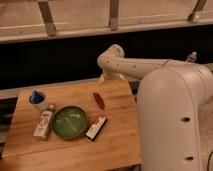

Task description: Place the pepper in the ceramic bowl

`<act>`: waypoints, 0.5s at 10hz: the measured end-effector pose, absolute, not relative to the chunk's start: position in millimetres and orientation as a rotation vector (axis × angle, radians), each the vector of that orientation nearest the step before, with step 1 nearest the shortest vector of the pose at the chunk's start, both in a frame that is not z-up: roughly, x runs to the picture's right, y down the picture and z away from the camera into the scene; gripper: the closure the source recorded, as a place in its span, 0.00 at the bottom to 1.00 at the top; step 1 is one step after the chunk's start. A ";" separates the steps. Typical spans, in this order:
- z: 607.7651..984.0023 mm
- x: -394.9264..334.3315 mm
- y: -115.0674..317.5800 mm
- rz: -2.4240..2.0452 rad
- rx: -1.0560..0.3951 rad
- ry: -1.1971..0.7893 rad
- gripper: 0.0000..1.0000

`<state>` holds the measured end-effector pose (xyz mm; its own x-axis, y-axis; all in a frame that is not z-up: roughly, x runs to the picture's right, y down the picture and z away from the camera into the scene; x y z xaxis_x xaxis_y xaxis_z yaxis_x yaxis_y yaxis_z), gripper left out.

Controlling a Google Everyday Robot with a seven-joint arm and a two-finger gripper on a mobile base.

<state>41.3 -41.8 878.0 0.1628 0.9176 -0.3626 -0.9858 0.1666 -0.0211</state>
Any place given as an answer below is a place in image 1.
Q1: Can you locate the red pepper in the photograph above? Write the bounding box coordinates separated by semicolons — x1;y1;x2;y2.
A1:
93;92;105;110

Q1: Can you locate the white cup with blue object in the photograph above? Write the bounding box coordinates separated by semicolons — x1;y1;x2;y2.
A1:
29;90;48;111

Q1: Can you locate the small bottle on ledge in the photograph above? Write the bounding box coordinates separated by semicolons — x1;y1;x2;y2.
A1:
186;51;197;63

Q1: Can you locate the metal window frame rail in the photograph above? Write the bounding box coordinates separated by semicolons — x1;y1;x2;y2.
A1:
0;0;213;43

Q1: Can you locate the green ceramic bowl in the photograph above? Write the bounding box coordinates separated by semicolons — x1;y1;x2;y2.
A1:
51;106;88;140

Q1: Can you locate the white carton bottle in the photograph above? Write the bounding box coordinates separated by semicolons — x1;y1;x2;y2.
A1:
33;104;55;140

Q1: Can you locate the red white snack box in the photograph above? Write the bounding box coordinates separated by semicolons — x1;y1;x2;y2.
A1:
86;115;107;140

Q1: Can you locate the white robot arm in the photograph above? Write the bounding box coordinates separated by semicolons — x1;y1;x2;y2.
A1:
97;44;213;171

